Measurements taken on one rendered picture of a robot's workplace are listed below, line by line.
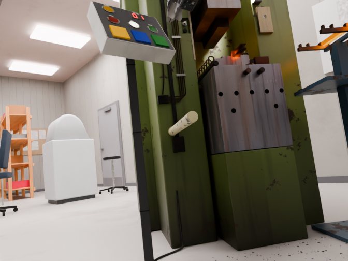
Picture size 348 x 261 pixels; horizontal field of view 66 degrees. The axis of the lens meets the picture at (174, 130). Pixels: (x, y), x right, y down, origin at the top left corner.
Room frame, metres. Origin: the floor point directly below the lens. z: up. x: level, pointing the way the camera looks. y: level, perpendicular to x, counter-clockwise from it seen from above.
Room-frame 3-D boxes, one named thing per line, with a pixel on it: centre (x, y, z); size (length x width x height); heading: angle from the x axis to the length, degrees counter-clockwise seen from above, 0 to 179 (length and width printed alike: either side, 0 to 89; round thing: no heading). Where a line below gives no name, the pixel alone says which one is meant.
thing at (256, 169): (1.64, -0.37, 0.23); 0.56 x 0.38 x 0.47; 11
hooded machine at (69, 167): (4.71, 1.88, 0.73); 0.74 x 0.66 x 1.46; 133
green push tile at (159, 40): (1.18, 0.02, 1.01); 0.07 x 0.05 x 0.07; 126
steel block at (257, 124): (1.64, -0.37, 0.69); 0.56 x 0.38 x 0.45; 11
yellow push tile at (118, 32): (1.07, 0.18, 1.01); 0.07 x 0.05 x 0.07; 126
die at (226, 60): (1.62, -0.32, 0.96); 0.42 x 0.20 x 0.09; 11
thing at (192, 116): (1.26, -0.04, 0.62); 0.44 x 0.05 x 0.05; 11
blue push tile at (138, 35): (1.13, 0.10, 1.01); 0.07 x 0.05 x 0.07; 126
